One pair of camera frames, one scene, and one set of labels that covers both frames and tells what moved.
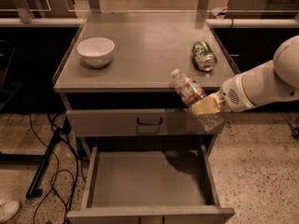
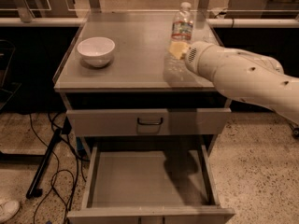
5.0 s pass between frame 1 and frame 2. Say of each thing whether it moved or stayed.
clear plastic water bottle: moved
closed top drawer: stayed
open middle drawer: stayed
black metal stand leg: stayed
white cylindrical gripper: moved
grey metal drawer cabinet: stayed
